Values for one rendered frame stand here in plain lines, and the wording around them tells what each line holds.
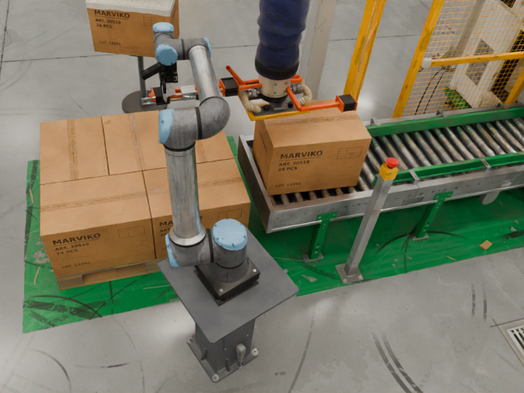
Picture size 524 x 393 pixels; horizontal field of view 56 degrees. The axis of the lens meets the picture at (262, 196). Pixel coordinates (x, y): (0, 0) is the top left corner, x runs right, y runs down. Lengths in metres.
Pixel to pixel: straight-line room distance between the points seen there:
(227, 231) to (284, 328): 1.19
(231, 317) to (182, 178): 0.75
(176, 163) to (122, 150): 1.56
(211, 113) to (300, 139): 1.17
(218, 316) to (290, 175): 1.05
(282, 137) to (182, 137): 1.18
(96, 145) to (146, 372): 1.46
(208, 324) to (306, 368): 0.95
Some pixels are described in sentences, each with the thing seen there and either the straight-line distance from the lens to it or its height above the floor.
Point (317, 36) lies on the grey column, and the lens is 3.82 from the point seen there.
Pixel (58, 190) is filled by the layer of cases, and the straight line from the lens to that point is 3.13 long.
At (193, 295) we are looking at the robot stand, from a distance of 2.32.
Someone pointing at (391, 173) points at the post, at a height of 0.98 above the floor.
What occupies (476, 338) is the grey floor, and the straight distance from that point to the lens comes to 3.49.
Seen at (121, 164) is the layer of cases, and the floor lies 0.54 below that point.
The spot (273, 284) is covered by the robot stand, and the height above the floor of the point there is 0.75.
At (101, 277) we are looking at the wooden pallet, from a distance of 3.31.
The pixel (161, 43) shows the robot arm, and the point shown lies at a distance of 2.22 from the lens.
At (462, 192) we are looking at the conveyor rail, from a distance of 3.59.
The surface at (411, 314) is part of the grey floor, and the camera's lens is 3.39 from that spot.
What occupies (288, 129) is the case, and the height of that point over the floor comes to 0.95.
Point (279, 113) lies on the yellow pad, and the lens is 2.62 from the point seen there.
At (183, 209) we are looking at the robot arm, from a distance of 1.91.
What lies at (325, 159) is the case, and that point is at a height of 0.81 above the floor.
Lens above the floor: 2.73
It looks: 47 degrees down
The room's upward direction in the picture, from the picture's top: 8 degrees clockwise
